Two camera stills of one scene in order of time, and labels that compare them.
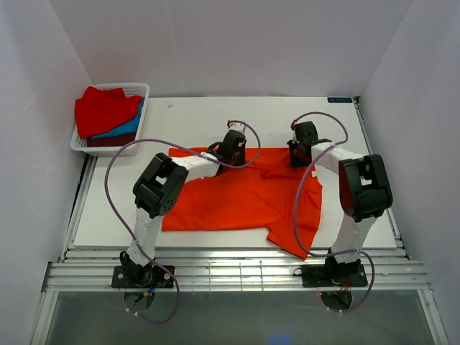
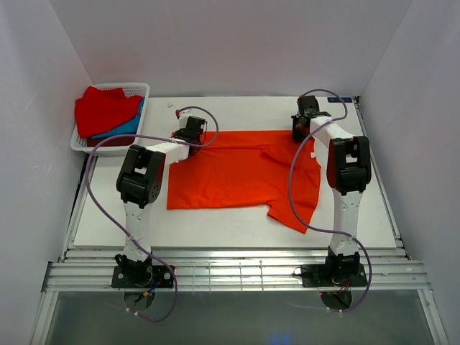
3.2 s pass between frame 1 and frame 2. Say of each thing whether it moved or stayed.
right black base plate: stayed
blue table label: stayed
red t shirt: stayed
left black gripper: moved
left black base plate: stayed
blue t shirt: stayed
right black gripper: moved
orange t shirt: moved
